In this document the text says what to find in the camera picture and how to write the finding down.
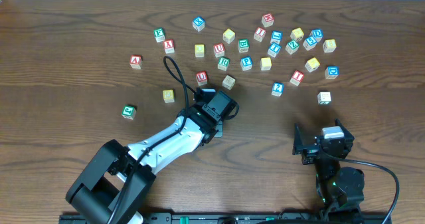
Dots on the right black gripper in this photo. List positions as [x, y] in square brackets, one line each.
[312, 149]

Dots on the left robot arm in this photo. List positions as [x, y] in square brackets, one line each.
[113, 185]

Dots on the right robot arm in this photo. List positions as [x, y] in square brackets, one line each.
[341, 189]

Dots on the plain K block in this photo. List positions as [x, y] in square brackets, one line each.
[228, 82]

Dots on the red U block lower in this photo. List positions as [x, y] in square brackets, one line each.
[202, 78]

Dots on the red u block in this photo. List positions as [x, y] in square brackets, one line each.
[202, 78]
[219, 50]

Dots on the plain L block green 7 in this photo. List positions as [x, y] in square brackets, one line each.
[324, 98]

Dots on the yellow block near left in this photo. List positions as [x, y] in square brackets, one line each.
[168, 96]

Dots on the green R block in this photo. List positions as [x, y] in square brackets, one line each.
[223, 63]

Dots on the blue P block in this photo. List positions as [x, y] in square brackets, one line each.
[246, 63]

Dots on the red U block upper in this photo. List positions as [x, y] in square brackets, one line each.
[219, 50]

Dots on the yellow block centre left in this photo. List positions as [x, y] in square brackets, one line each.
[199, 50]

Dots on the red I block lower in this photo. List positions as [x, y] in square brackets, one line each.
[297, 78]

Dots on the red i block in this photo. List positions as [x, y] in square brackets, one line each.
[297, 78]
[259, 34]

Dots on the blue 2 block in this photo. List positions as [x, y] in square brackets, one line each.
[277, 89]

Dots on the blue D block lower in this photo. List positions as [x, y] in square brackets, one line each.
[331, 72]

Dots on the blue d block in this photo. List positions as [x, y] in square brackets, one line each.
[331, 72]
[317, 34]

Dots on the green B block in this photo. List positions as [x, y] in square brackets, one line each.
[243, 45]

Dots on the yellow S block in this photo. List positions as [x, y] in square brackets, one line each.
[265, 63]

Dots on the yellow block top centre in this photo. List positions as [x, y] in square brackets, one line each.
[228, 36]

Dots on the yellow K block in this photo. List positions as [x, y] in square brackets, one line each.
[312, 64]

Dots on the green J block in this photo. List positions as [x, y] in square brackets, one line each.
[129, 112]

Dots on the blue X block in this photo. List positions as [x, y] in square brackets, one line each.
[198, 23]

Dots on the red A block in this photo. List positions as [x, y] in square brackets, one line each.
[136, 61]

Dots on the blue T block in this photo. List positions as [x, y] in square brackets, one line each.
[274, 49]

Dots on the green F block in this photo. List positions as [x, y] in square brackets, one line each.
[159, 35]

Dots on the red I block upper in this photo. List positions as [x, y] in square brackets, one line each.
[259, 34]

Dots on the yellow B block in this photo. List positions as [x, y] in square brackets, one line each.
[329, 45]

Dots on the green Z block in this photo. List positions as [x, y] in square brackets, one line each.
[292, 47]

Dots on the blue 5 block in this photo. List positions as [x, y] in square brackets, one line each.
[309, 43]

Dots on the blue L block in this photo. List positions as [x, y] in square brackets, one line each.
[276, 37]

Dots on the blue D block upper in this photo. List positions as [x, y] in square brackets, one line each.
[317, 34]

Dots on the red H block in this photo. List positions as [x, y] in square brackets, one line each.
[267, 20]

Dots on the yellow block top right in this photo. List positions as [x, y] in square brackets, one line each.
[297, 34]

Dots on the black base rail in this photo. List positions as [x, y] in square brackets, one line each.
[155, 218]

